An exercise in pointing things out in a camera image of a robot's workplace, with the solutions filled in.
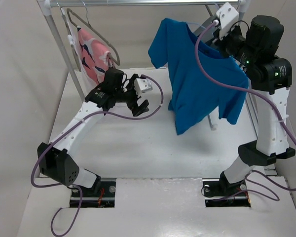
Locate light blue wire hanger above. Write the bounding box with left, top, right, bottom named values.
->
left=186, top=4, right=214, bottom=31

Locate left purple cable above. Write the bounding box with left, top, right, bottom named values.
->
left=31, top=75, right=164, bottom=237

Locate aluminium rail right side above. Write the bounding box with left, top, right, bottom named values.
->
left=246, top=93, right=259, bottom=137

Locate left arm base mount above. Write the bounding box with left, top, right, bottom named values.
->
left=81, top=178, right=116, bottom=208

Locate grey garment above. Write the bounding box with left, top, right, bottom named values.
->
left=193, top=15, right=218, bottom=50

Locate white garment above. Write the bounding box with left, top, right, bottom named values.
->
left=60, top=7, right=81, bottom=72

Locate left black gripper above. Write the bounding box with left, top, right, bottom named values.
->
left=114, top=75, right=149, bottom=116

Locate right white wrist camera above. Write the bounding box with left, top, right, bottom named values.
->
left=215, top=2, right=239, bottom=40

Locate blue t shirt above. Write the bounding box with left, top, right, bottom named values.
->
left=148, top=18, right=246, bottom=135

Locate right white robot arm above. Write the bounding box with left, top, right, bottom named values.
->
left=213, top=15, right=296, bottom=195

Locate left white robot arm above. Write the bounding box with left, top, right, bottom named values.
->
left=37, top=69, right=152, bottom=196

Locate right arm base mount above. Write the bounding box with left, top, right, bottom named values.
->
left=201, top=178, right=251, bottom=207

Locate metal clothes rack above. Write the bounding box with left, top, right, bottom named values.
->
left=37, top=0, right=251, bottom=120

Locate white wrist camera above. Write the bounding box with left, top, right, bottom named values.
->
left=215, top=2, right=239, bottom=40
left=134, top=78, right=153, bottom=95

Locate grey hanger with pink garment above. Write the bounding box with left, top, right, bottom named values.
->
left=66, top=0, right=121, bottom=66

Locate pink patterned garment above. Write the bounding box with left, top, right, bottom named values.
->
left=77, top=27, right=115, bottom=85

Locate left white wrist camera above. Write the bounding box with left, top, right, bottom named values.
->
left=134, top=78, right=153, bottom=95

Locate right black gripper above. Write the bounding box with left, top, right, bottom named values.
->
left=213, top=22, right=258, bottom=67

